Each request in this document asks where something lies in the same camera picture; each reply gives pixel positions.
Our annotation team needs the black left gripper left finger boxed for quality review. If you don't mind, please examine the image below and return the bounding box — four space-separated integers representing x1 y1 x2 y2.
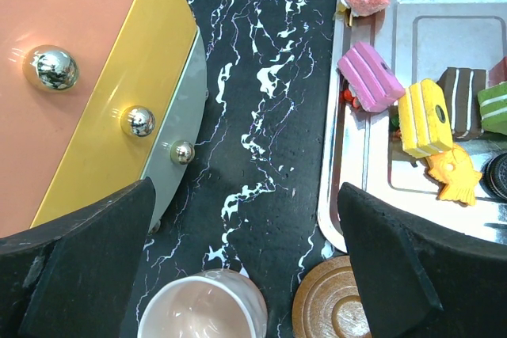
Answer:
1 178 155 337

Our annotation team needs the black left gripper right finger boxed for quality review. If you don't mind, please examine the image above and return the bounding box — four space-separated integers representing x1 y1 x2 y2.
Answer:
337 183 506 337

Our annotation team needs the red white strawberry cake slice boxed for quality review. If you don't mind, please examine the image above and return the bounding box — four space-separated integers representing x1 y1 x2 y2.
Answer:
487 56 507 88

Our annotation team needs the brown wooden coaster left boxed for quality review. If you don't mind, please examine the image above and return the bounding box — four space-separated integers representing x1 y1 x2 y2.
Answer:
292 256 372 337

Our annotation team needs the orange fish shaped pastry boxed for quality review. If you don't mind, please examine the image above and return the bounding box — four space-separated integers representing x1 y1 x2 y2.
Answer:
425 143 482 206

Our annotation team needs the dark chocolate cookie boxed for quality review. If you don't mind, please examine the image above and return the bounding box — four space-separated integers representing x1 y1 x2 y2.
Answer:
483 153 507 200

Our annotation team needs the pink ceramic cup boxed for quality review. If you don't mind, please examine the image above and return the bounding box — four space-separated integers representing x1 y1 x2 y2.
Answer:
137 269 268 337

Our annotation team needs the yellow orange cake piece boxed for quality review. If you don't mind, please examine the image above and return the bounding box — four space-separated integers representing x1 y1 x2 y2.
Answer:
398 78 453 158

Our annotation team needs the green striped macaron cake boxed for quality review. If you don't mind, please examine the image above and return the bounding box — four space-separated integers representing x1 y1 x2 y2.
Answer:
478 82 507 135

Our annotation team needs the brown chocolate layered cake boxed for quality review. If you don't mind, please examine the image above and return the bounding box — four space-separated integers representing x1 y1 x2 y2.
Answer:
437 67 486 141

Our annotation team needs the pink square cake block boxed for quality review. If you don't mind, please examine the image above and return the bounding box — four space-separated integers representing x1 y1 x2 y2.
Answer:
337 42 405 113

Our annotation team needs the white cylindrical drum container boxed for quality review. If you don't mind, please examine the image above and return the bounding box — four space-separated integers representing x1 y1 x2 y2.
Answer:
1 0 207 237

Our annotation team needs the silver metal tray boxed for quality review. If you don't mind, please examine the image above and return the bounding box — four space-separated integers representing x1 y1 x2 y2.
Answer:
317 0 506 251

